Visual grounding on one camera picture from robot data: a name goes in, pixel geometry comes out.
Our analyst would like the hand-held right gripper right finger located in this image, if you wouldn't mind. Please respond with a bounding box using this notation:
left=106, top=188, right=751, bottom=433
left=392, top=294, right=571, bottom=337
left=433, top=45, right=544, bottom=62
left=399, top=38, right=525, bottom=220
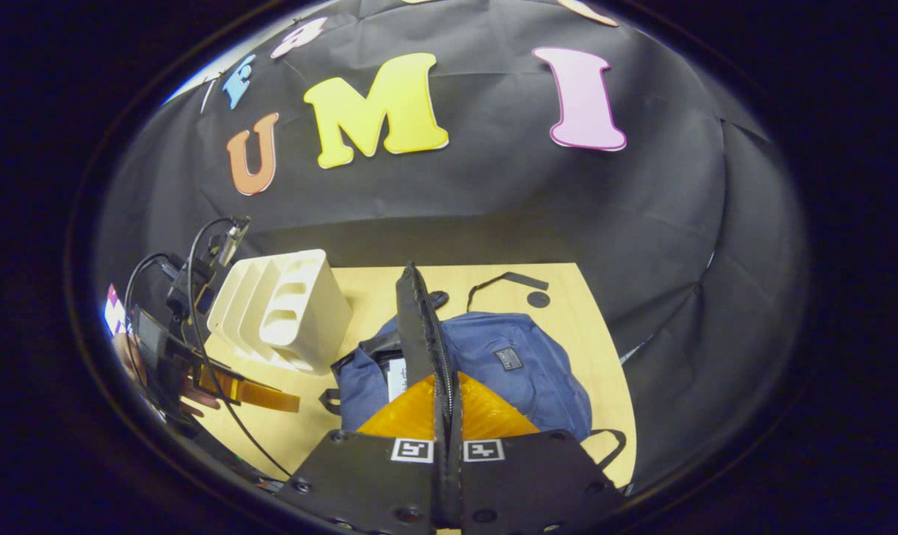
left=437, top=349, right=628, bottom=533

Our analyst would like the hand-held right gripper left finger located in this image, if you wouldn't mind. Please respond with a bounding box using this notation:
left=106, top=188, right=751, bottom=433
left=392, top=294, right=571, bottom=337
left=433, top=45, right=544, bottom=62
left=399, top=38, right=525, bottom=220
left=278, top=262, right=450, bottom=533

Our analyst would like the white bookshelf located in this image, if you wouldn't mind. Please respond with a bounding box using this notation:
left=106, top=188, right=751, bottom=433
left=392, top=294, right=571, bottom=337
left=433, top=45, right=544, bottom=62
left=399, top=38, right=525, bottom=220
left=206, top=249, right=354, bottom=375

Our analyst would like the white text-cover book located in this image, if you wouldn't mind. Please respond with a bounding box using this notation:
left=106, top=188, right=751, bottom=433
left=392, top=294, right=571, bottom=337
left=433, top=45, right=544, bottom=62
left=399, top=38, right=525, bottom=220
left=385, top=358, right=408, bottom=403

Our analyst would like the blue schoolbag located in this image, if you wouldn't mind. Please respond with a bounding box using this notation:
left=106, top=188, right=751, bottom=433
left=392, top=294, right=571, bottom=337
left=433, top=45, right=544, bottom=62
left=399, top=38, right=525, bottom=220
left=319, top=290, right=628, bottom=470

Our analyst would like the white and blue background object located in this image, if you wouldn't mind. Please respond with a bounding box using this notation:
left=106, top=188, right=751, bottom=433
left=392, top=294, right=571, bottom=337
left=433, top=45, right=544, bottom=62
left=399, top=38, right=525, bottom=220
left=104, top=283, right=127, bottom=337

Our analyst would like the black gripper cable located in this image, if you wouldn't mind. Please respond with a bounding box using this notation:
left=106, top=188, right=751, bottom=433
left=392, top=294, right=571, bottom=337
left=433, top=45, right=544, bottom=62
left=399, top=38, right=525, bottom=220
left=123, top=215, right=295, bottom=478

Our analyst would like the black strap piece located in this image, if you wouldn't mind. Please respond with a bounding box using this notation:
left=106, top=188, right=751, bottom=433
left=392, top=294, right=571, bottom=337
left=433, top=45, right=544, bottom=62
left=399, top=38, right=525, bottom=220
left=466, top=271, right=550, bottom=314

